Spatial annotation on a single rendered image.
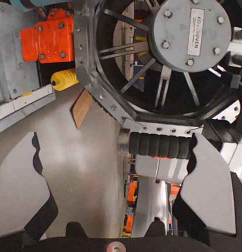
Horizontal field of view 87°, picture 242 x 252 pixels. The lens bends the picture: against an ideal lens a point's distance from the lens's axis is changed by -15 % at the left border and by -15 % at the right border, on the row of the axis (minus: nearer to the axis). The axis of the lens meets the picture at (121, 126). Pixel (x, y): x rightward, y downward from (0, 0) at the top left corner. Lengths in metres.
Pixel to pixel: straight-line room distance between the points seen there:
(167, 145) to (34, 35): 0.46
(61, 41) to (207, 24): 0.35
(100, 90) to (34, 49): 0.24
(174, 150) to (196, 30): 0.18
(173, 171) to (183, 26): 0.95
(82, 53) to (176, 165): 0.87
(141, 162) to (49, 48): 0.84
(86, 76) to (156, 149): 0.30
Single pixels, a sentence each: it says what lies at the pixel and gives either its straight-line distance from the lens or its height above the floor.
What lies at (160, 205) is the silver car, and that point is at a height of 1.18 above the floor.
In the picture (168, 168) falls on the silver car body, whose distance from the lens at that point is 1.07.
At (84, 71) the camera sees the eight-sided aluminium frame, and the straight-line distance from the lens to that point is 0.44.
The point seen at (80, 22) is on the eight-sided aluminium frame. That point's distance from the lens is 0.45.
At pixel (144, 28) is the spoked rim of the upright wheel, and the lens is 0.51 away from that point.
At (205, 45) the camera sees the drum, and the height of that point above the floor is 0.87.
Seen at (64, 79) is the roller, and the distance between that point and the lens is 0.49.
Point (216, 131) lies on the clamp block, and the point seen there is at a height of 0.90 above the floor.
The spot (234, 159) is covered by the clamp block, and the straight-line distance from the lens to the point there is 0.27.
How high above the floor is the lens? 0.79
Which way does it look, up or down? 9 degrees down
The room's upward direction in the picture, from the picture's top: 95 degrees clockwise
